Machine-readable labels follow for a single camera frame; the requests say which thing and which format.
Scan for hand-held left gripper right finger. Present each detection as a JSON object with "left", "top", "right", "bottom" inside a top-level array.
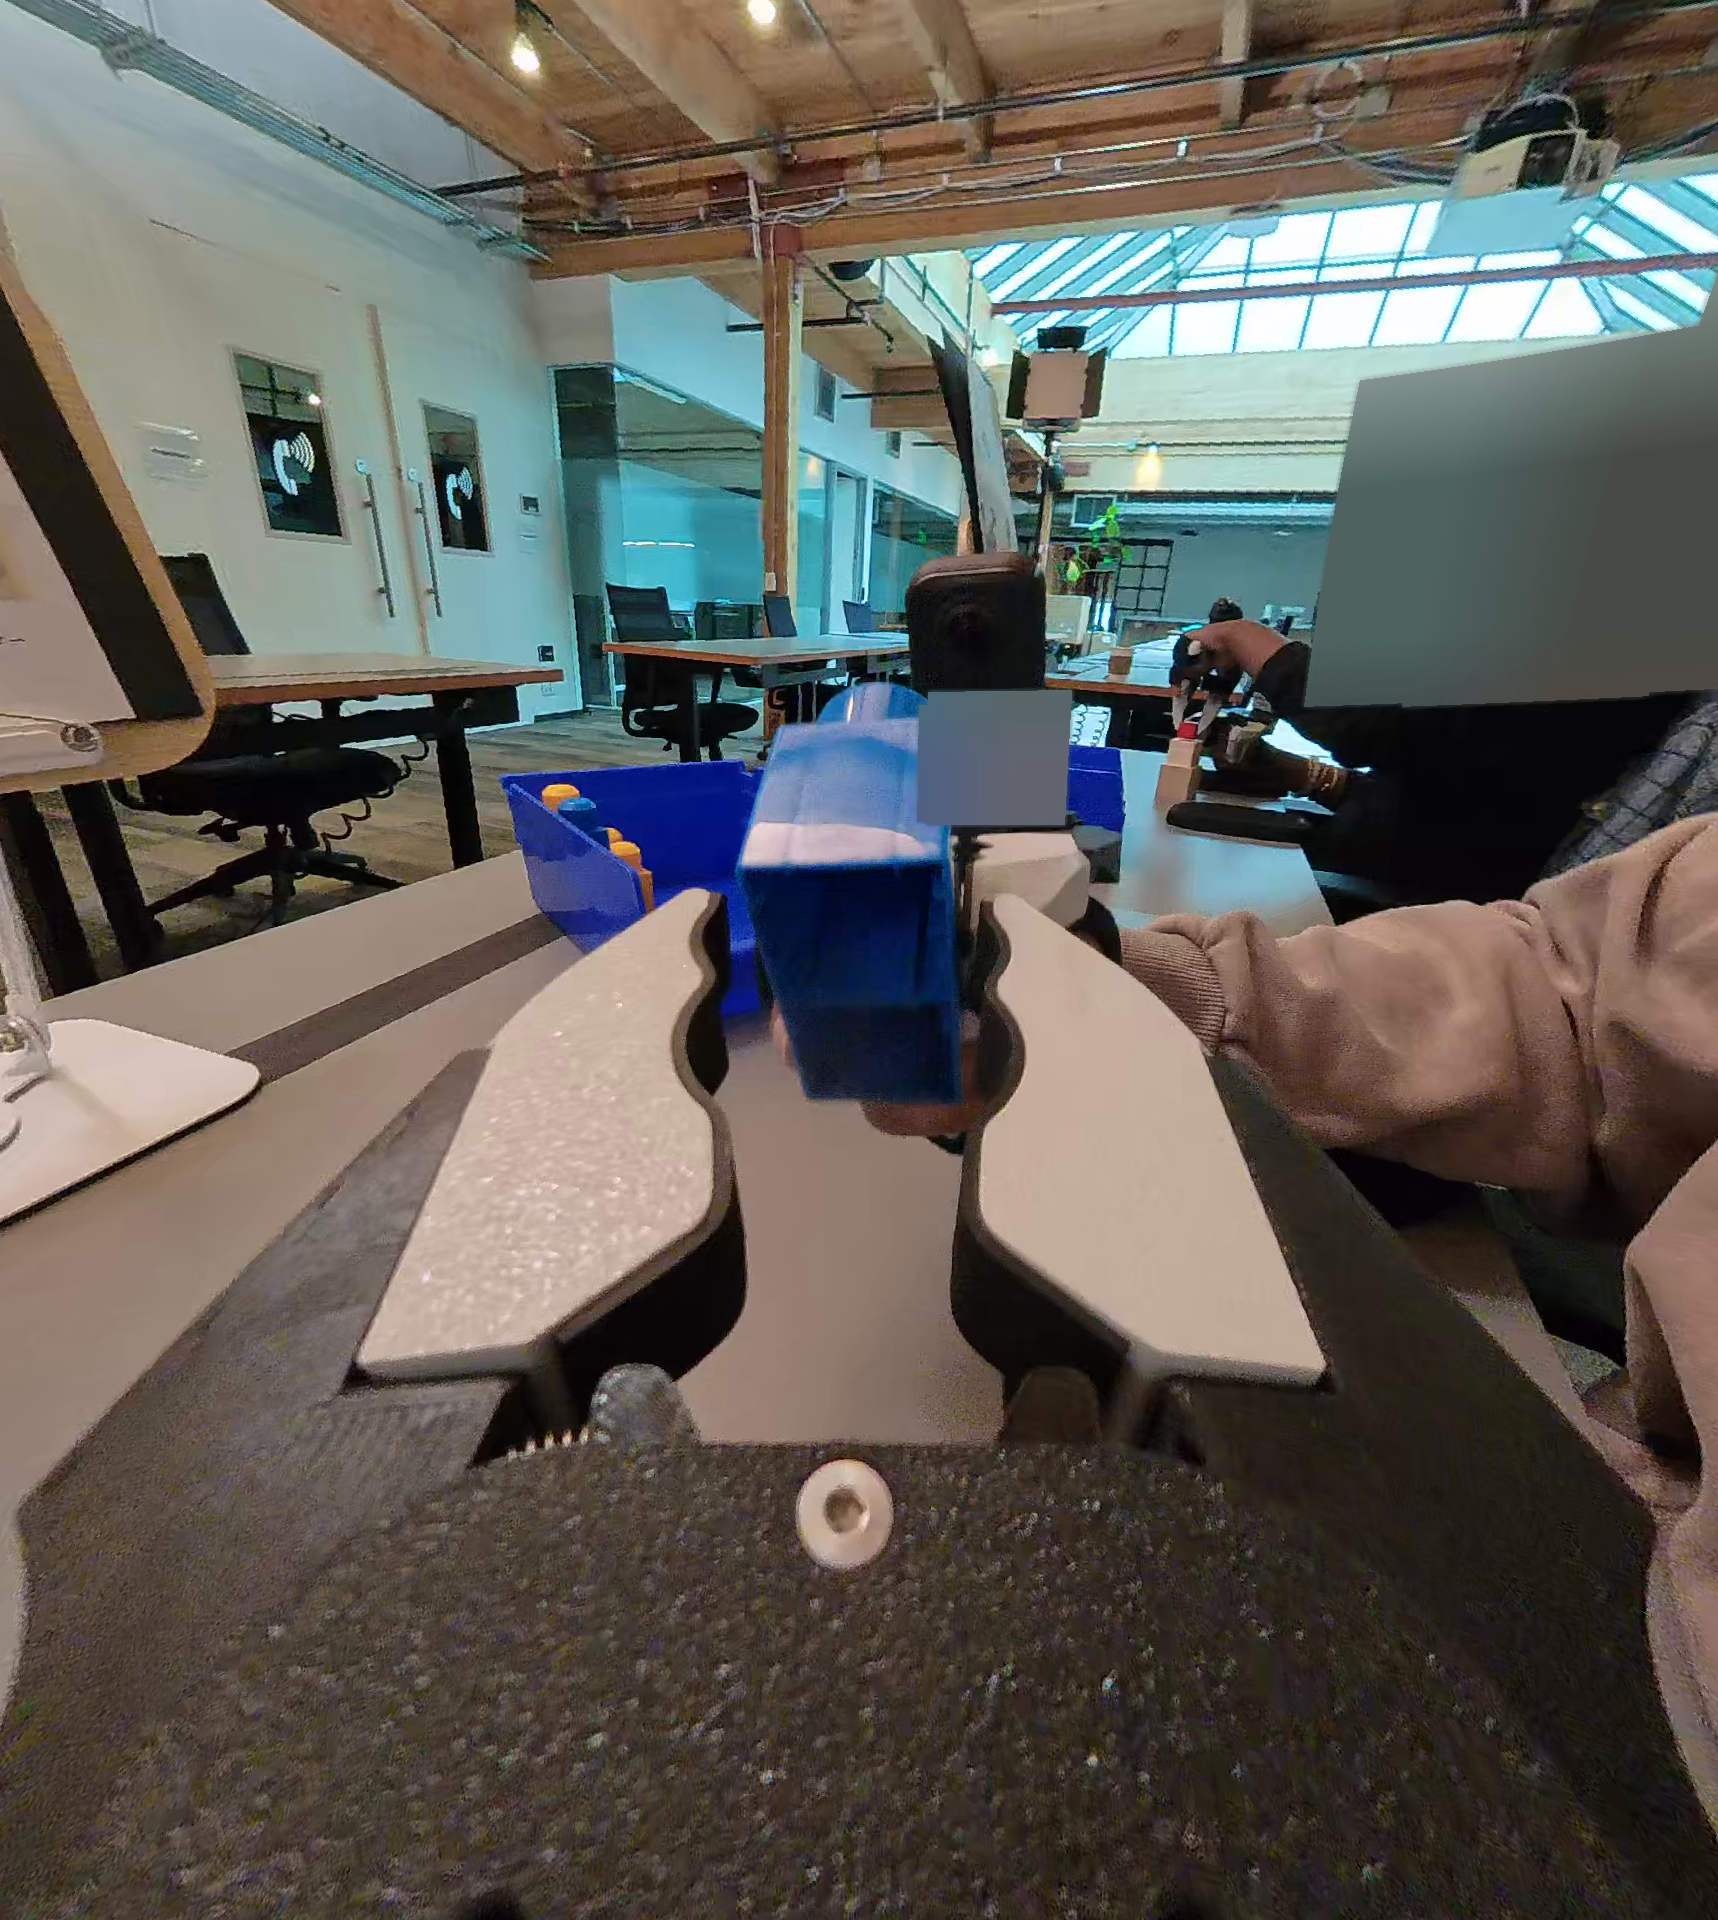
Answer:
[{"left": 952, "top": 894, "right": 1329, "bottom": 1439}]

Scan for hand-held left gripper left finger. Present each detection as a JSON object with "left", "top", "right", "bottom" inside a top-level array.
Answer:
[{"left": 351, "top": 889, "right": 750, "bottom": 1449}]

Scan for blue two-stud toy block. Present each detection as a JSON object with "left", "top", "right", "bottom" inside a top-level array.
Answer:
[{"left": 737, "top": 681, "right": 969, "bottom": 1109}]

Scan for person's right forearm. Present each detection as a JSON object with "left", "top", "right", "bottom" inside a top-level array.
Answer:
[{"left": 1120, "top": 757, "right": 1718, "bottom": 1246}]

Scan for person's right hand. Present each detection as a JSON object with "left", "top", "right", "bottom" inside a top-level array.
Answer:
[{"left": 858, "top": 1095, "right": 986, "bottom": 1153}]

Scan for light panel on stand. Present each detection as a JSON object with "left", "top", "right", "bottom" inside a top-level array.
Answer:
[{"left": 1007, "top": 326, "right": 1108, "bottom": 601}]

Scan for black office chair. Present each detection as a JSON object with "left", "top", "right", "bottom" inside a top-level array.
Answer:
[
  {"left": 604, "top": 582, "right": 764, "bottom": 759},
  {"left": 109, "top": 551, "right": 404, "bottom": 923}
]

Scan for phone icon door panel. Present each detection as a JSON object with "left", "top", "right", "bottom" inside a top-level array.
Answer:
[
  {"left": 231, "top": 349, "right": 351, "bottom": 545},
  {"left": 417, "top": 398, "right": 493, "bottom": 558}
]

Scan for plaid cloth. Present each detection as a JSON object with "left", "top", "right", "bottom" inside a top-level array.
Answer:
[{"left": 1540, "top": 645, "right": 1718, "bottom": 879}]

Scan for white ceiling device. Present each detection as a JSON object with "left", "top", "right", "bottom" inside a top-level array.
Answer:
[{"left": 1443, "top": 98, "right": 1623, "bottom": 205}]

